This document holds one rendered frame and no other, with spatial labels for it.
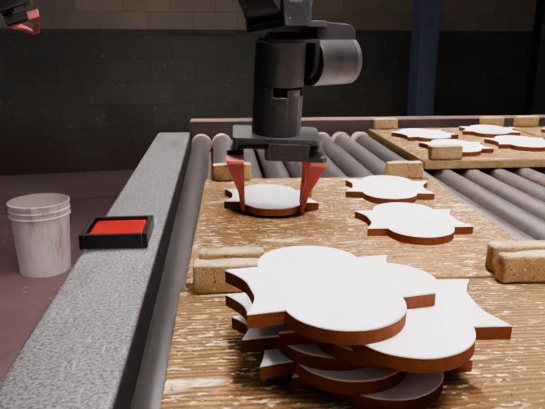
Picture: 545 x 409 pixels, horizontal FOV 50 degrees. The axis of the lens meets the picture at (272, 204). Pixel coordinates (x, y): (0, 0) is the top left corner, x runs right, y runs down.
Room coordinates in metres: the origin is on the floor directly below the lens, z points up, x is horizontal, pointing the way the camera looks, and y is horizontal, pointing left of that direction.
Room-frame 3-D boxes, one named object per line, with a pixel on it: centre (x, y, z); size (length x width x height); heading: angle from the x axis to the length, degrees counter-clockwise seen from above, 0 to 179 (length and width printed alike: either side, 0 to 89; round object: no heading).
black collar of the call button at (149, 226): (0.67, 0.18, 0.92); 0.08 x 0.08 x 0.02; 5
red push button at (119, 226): (0.67, 0.18, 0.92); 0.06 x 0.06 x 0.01; 5
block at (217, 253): (0.50, 0.04, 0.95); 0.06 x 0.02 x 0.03; 94
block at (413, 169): (0.90, -0.20, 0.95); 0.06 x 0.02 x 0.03; 94
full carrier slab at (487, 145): (1.26, -0.43, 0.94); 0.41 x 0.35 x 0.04; 5
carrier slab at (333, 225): (0.70, -0.08, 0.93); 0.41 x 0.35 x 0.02; 4
